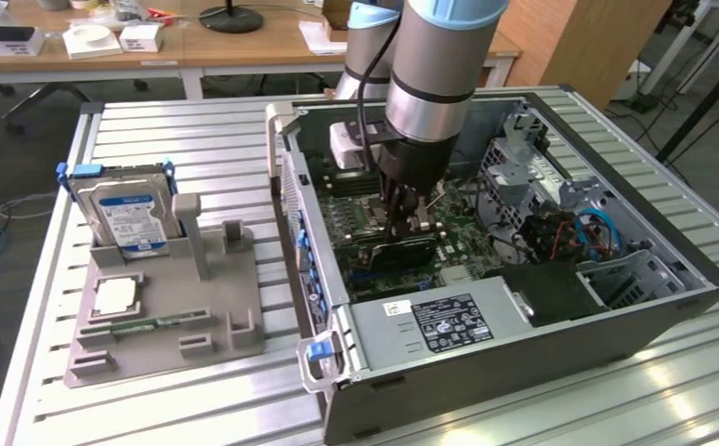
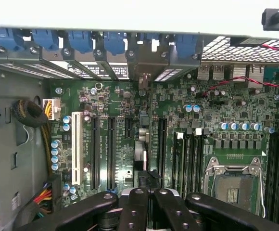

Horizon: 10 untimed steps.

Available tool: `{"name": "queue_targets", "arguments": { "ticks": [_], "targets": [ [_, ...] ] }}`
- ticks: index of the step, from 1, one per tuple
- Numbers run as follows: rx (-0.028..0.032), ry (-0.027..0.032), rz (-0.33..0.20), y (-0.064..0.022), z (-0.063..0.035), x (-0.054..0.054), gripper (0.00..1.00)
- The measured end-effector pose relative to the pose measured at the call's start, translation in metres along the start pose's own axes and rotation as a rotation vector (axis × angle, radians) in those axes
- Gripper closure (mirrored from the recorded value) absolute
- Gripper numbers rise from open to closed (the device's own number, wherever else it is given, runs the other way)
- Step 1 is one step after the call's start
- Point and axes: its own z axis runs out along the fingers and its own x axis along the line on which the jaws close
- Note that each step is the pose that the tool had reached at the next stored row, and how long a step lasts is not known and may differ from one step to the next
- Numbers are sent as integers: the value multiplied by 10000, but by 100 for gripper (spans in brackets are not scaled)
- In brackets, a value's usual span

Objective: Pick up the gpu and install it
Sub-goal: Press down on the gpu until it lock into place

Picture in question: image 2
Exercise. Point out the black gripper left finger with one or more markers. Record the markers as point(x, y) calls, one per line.
point(134, 211)

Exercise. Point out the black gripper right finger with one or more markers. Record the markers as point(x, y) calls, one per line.
point(173, 214)

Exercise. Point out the long black expansion slot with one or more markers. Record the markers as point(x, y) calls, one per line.
point(111, 154)
point(95, 154)
point(162, 154)

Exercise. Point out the CPU socket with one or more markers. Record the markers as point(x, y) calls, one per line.
point(233, 190)

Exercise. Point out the metal socket cover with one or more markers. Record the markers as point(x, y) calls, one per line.
point(233, 168)

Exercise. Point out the short black expansion slot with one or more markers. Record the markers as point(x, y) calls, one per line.
point(129, 127)

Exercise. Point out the socket locking lever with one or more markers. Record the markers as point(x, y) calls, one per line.
point(262, 187)

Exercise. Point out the green motherboard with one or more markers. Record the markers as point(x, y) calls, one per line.
point(226, 113)

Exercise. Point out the white power connector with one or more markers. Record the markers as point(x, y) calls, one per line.
point(54, 109)

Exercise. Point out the silver rear port connectors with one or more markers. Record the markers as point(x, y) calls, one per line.
point(205, 71)

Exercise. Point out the blue slot cover clip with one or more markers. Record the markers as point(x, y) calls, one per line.
point(7, 39)
point(80, 42)
point(45, 39)
point(185, 45)
point(114, 43)

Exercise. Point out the open dark PC case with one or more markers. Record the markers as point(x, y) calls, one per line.
point(0, 91)

